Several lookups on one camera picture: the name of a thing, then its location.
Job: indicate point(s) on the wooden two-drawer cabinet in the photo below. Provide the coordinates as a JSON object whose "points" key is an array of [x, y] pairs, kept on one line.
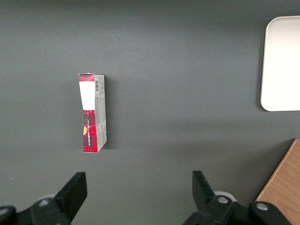
{"points": [[286, 187]]}

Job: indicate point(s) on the red plaid cardboard box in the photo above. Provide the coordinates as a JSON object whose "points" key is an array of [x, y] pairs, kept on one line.
{"points": [[90, 131]]}

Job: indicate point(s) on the white rectangular tray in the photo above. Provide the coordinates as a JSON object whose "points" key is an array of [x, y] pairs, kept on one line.
{"points": [[283, 63]]}

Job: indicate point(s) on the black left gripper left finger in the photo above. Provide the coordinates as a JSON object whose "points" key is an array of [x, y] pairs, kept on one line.
{"points": [[70, 197]]}

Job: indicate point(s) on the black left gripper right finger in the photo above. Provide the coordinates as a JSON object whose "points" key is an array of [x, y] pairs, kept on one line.
{"points": [[206, 201]]}

